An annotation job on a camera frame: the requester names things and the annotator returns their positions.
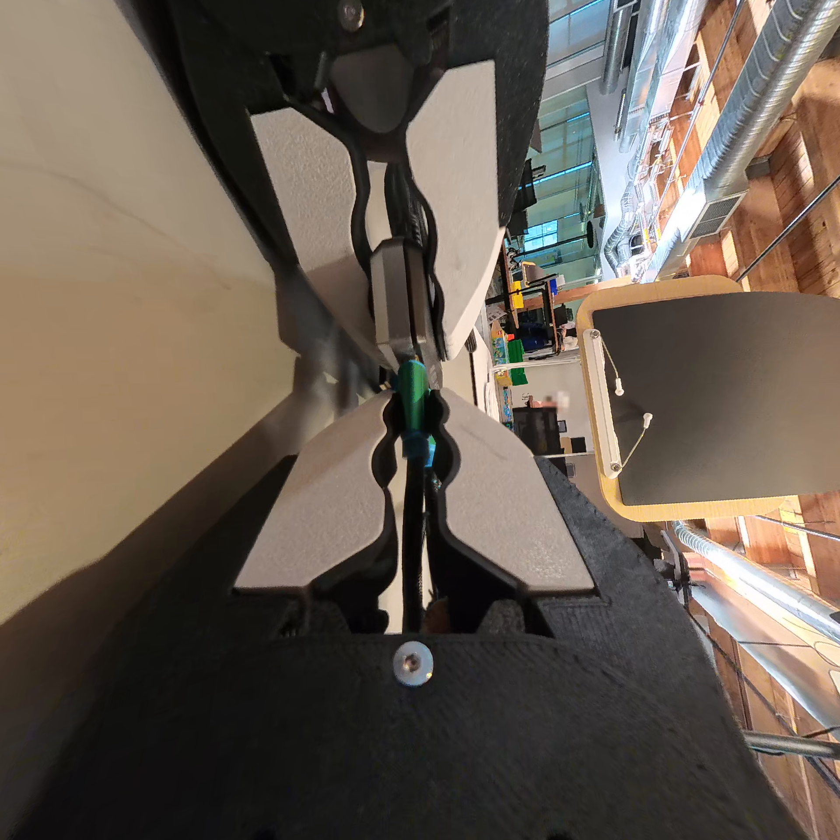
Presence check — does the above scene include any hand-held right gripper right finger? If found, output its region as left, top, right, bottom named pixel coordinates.
left=432, top=387, right=598, bottom=598

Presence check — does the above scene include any green plug braided cable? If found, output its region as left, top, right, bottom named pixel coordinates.
left=384, top=161, right=427, bottom=245
left=394, top=357, right=442, bottom=634

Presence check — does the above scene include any silver air duct with vent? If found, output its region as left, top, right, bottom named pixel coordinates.
left=682, top=0, right=840, bottom=244

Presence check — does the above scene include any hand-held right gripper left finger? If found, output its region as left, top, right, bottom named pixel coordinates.
left=233, top=395, right=399, bottom=598

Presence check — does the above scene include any black metal switch box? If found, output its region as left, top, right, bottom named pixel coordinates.
left=366, top=238, right=439, bottom=367

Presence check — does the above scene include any wood-framed black board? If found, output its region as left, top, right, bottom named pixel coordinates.
left=576, top=276, right=840, bottom=524

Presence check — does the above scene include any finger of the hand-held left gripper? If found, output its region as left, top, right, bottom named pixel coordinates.
left=249, top=108, right=395, bottom=368
left=394, top=60, right=509, bottom=362

